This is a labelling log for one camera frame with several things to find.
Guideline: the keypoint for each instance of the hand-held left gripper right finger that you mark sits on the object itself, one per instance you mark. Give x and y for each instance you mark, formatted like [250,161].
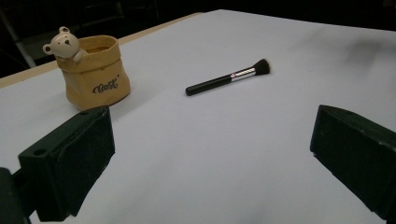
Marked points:
[358,155]

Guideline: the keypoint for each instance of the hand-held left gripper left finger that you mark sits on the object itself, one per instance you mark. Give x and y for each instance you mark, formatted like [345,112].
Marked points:
[68,165]

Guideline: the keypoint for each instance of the yellow bag-shaped pot with bear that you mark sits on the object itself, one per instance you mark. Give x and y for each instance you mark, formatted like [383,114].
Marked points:
[93,74]

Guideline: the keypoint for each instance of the black makeup brush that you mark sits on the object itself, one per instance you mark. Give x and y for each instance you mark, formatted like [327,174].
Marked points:
[211,84]

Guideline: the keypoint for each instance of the grey metal stand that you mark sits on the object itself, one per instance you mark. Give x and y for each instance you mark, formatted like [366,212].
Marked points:
[21,46]

